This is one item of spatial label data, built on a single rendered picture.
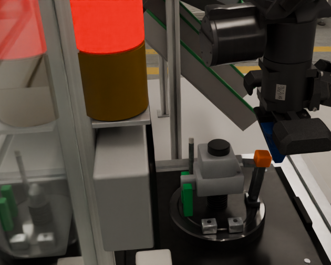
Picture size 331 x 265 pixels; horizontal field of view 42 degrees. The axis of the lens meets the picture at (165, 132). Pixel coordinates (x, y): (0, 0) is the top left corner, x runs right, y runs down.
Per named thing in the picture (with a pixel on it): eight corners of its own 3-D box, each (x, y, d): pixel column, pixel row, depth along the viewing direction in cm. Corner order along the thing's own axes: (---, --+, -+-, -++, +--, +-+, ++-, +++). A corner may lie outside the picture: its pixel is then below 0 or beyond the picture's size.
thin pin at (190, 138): (193, 181, 68) (193, 135, 64) (194, 184, 67) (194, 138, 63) (188, 182, 68) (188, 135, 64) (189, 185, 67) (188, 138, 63)
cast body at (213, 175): (236, 174, 63) (238, 133, 60) (243, 193, 60) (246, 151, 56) (179, 179, 63) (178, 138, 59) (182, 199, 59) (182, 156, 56)
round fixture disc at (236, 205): (251, 182, 71) (252, 172, 70) (277, 246, 59) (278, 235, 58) (165, 189, 70) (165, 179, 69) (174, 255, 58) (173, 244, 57)
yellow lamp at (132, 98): (147, 88, 35) (143, 28, 32) (150, 119, 30) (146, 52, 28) (84, 92, 34) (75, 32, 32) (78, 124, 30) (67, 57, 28)
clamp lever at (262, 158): (257, 192, 64) (268, 149, 60) (260, 201, 62) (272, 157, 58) (233, 191, 63) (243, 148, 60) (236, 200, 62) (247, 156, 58)
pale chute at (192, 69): (239, 100, 92) (256, 86, 90) (242, 131, 81) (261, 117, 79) (141, 6, 84) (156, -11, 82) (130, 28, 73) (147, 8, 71)
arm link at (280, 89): (286, 91, 44) (346, 85, 44) (244, 32, 60) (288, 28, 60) (280, 158, 48) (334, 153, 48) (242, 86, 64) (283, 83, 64)
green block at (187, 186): (191, 210, 62) (191, 182, 60) (192, 216, 61) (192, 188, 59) (183, 211, 62) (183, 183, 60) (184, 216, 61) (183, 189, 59)
